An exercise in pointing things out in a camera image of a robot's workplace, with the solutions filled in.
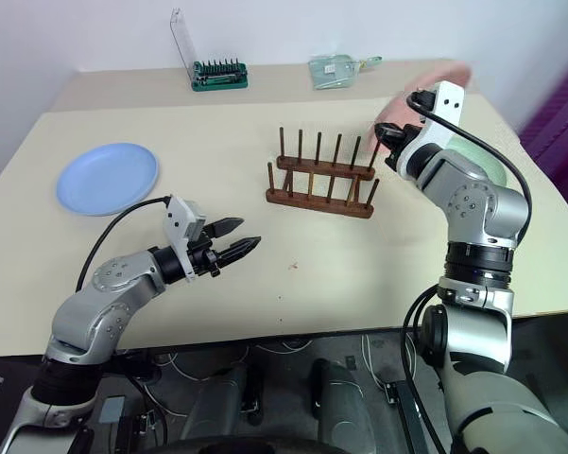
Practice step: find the black flat bar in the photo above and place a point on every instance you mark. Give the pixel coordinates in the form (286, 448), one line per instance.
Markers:
(408, 416)

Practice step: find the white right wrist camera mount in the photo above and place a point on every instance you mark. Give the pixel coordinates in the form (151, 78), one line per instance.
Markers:
(446, 101)

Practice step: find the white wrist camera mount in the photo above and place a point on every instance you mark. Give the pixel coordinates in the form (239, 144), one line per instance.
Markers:
(446, 101)
(178, 222)

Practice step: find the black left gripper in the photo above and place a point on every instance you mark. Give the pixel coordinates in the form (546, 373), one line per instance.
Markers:
(202, 257)

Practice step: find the purple ribbed fixture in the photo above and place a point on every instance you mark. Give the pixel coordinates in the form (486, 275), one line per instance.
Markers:
(562, 111)

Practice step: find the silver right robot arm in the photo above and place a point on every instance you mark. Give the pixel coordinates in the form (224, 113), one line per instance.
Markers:
(477, 293)

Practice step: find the green screwdriver bit set case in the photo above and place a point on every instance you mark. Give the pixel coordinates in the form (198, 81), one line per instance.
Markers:
(219, 78)

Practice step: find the wooden dish rack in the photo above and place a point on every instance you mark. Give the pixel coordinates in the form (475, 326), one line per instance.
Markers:
(321, 194)

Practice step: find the green plate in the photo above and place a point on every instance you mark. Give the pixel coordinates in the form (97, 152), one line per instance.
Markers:
(487, 163)

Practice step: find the blue plate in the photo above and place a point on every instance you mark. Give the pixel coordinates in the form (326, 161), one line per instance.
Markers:
(108, 179)

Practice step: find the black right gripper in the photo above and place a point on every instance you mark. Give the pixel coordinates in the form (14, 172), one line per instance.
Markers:
(398, 150)

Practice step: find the dark grey rounded shape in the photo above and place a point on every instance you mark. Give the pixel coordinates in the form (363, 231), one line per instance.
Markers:
(342, 406)
(217, 406)

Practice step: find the pink plate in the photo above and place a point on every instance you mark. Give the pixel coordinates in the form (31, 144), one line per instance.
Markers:
(406, 101)

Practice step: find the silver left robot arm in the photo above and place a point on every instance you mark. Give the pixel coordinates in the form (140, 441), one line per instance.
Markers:
(99, 302)

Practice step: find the small grey box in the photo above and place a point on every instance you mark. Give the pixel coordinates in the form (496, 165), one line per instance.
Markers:
(111, 409)

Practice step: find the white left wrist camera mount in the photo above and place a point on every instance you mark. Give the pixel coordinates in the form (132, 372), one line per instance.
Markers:
(178, 222)

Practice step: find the clear plastic bag with tag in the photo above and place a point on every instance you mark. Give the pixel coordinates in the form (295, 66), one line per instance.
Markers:
(332, 72)

